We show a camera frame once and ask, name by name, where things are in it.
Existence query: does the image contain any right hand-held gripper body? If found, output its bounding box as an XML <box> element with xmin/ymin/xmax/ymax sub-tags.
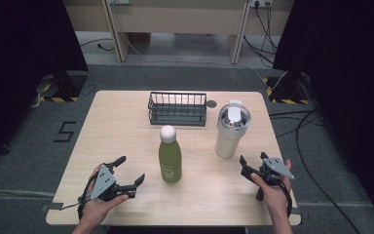
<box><xmin>250</xmin><ymin>157</ymin><xmax>296</xmax><ymax>203</ymax></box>

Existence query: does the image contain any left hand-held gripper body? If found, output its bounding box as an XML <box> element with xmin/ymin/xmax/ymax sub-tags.
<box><xmin>90</xmin><ymin>163</ymin><xmax>136</xmax><ymax>202</ymax></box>

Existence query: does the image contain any green bottle with white cap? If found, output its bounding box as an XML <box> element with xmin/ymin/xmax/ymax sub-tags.
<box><xmin>158</xmin><ymin>125</ymin><xmax>183</xmax><ymax>184</ymax></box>

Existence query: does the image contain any white tumbler with clear lid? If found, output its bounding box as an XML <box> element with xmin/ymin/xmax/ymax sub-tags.
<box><xmin>214</xmin><ymin>99</ymin><xmax>252</xmax><ymax>160</ymax></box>

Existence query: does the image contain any dark wire basket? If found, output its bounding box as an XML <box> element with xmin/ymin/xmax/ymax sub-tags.
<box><xmin>147</xmin><ymin>91</ymin><xmax>208</xmax><ymax>127</ymax></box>

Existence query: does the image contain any person's left hand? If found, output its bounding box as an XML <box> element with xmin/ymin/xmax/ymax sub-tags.
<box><xmin>81</xmin><ymin>163</ymin><xmax>131</xmax><ymax>225</ymax></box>

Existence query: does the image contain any person's right hand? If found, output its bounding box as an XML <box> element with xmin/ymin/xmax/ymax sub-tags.
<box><xmin>250</xmin><ymin>158</ymin><xmax>294</xmax><ymax>217</ymax></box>

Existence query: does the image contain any grey tape strip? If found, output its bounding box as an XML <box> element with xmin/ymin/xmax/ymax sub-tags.
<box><xmin>40</xmin><ymin>201</ymin><xmax>65</xmax><ymax>213</ymax></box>
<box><xmin>285</xmin><ymin>206</ymin><xmax>311</xmax><ymax>220</ymax></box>

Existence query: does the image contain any stand base with hazard stripes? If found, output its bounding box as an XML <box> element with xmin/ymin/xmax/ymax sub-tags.
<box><xmin>36</xmin><ymin>70</ymin><xmax>90</xmax><ymax>103</ymax></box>
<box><xmin>262</xmin><ymin>71</ymin><xmax>310</xmax><ymax>105</ymax></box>

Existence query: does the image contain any black curtain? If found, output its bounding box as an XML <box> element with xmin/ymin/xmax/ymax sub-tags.
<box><xmin>272</xmin><ymin>0</ymin><xmax>374</xmax><ymax>233</ymax></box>
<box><xmin>0</xmin><ymin>0</ymin><xmax>90</xmax><ymax>170</ymax></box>

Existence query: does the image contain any beige background desk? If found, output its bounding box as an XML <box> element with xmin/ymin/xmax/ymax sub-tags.
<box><xmin>62</xmin><ymin>0</ymin><xmax>295</xmax><ymax>65</ymax></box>

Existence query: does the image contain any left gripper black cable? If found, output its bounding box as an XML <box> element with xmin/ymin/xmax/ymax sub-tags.
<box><xmin>59</xmin><ymin>171</ymin><xmax>99</xmax><ymax>221</ymax></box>

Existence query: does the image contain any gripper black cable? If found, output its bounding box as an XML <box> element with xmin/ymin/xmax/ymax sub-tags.
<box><xmin>59</xmin><ymin>171</ymin><xmax>99</xmax><ymax>221</ymax></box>
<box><xmin>277</xmin><ymin>179</ymin><xmax>294</xmax><ymax>218</ymax></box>

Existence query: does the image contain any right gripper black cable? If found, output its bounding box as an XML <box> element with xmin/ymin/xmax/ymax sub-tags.
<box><xmin>277</xmin><ymin>179</ymin><xmax>294</xmax><ymax>218</ymax></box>

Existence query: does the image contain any long black floor cable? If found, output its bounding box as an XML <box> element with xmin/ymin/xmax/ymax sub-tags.
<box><xmin>294</xmin><ymin>109</ymin><xmax>362</xmax><ymax>234</ymax></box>

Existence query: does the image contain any short black floor cable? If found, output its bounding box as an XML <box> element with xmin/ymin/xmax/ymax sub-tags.
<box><xmin>78</xmin><ymin>37</ymin><xmax>115</xmax><ymax>53</ymax></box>

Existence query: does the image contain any bundle of black wall cables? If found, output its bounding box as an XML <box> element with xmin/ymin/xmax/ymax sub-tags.
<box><xmin>243</xmin><ymin>1</ymin><xmax>280</xmax><ymax>68</ymax></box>

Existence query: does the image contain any white wall socket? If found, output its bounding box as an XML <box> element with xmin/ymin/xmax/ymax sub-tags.
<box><xmin>249</xmin><ymin>0</ymin><xmax>275</xmax><ymax>9</ymax></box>

